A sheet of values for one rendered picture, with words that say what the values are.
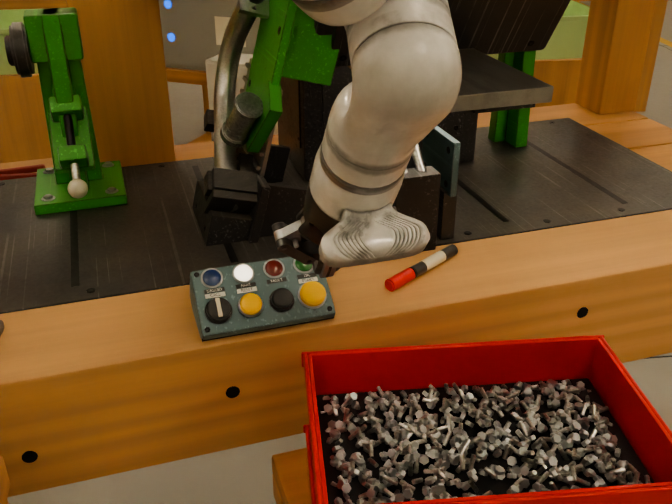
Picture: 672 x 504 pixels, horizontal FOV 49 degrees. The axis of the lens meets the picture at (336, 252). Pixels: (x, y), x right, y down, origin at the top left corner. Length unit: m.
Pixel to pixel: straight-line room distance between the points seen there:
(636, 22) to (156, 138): 0.97
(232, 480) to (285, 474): 1.14
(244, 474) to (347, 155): 1.46
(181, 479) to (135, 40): 1.10
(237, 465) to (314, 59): 1.24
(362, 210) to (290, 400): 0.34
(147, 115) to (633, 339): 0.84
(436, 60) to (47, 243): 0.72
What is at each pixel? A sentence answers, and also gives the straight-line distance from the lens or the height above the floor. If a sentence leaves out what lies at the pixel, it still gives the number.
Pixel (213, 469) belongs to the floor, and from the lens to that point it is 1.97.
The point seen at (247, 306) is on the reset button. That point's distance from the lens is 0.81.
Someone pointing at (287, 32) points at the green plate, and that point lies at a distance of 0.94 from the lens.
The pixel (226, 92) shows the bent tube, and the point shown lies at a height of 1.07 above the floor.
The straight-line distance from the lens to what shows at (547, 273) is 0.96.
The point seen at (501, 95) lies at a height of 1.13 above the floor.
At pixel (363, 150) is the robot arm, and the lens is 0.54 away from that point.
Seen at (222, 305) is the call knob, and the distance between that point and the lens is 0.80.
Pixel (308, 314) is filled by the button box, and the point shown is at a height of 0.91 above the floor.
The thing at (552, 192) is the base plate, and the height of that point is 0.90.
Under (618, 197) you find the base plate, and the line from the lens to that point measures 1.21.
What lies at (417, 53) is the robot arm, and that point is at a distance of 0.46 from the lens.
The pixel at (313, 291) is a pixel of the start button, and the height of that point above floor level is 0.94.
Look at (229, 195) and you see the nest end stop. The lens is 0.98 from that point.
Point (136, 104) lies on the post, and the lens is 1.32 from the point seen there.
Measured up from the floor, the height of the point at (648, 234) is 0.90.
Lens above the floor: 1.36
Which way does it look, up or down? 28 degrees down
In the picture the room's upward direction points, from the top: straight up
